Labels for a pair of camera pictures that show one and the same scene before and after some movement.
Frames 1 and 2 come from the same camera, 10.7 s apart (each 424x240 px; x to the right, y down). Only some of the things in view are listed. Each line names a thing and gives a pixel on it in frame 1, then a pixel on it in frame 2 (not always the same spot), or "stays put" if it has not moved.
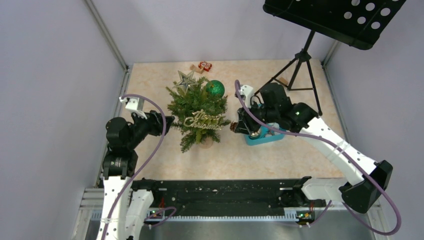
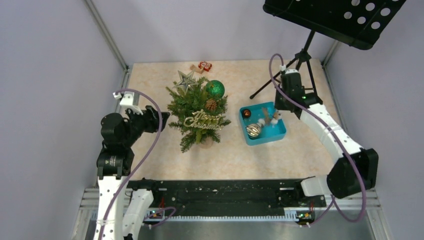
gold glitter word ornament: (201, 120) stays put
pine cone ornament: (233, 126) → (211, 104)
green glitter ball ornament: (215, 87) stays put
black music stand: (358, 23) stays put
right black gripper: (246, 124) → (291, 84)
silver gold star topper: (185, 81) stays put
